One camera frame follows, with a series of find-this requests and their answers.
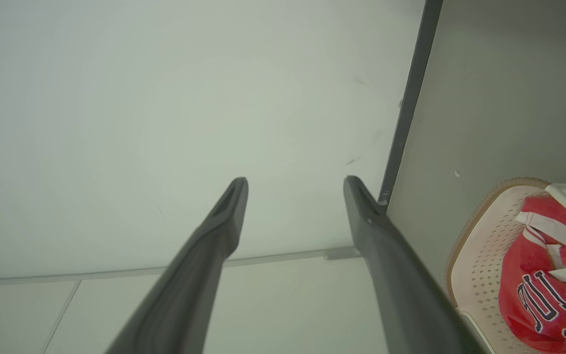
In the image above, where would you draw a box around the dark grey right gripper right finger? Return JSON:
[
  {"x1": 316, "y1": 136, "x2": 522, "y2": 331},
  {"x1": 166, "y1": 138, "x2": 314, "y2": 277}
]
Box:
[{"x1": 343, "y1": 175, "x2": 485, "y2": 354}]

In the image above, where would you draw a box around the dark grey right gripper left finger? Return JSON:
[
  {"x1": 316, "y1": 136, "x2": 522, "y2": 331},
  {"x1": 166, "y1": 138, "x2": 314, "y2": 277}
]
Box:
[{"x1": 105, "y1": 177, "x2": 249, "y2": 354}]

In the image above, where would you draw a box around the red Bulls basketball jersey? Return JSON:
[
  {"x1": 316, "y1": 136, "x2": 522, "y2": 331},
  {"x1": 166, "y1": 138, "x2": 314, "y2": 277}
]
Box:
[{"x1": 498, "y1": 236, "x2": 566, "y2": 354}]

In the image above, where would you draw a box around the red garment with white stripes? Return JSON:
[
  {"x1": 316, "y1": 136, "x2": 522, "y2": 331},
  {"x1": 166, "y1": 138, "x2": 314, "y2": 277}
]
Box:
[{"x1": 515, "y1": 196, "x2": 566, "y2": 283}]

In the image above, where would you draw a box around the white perforated laundry basket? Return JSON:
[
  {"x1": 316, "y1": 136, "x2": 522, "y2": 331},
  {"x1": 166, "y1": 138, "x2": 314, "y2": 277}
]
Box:
[{"x1": 446, "y1": 178, "x2": 566, "y2": 354}]

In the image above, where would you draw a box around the black baseboard strip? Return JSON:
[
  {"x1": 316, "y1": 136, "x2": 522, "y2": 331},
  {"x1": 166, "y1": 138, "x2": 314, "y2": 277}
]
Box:
[{"x1": 377, "y1": 0, "x2": 444, "y2": 213}]

